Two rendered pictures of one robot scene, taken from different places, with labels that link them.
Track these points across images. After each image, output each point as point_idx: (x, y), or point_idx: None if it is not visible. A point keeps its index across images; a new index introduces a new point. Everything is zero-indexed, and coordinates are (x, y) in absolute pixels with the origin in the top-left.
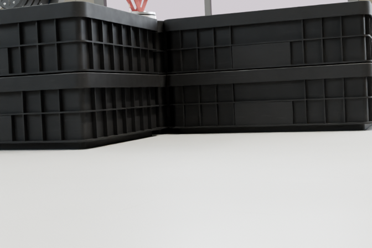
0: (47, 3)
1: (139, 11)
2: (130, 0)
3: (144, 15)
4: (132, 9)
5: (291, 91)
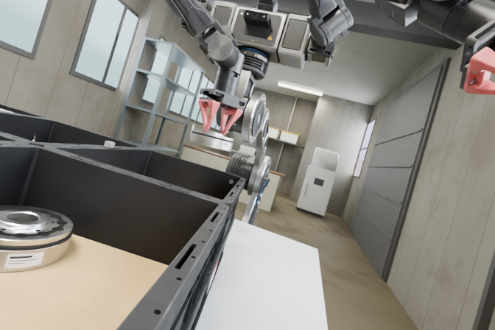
0: (241, 124)
1: (194, 129)
2: (222, 120)
3: (195, 133)
4: (220, 129)
5: None
